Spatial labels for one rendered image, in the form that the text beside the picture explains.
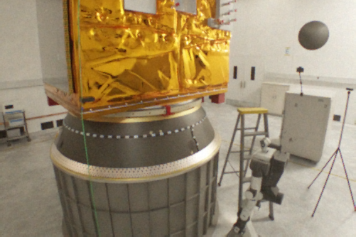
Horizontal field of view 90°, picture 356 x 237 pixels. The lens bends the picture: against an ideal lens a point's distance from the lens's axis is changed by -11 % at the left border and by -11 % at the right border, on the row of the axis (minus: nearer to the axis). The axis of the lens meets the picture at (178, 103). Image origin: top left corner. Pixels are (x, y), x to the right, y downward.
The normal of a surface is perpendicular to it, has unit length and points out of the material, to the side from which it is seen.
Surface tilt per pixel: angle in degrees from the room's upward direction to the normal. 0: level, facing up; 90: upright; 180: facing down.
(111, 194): 90
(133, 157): 62
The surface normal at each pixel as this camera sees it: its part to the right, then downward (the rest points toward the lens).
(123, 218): 0.02, 0.22
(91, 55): 0.60, -0.18
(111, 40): 0.51, 0.14
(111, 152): -0.04, -0.27
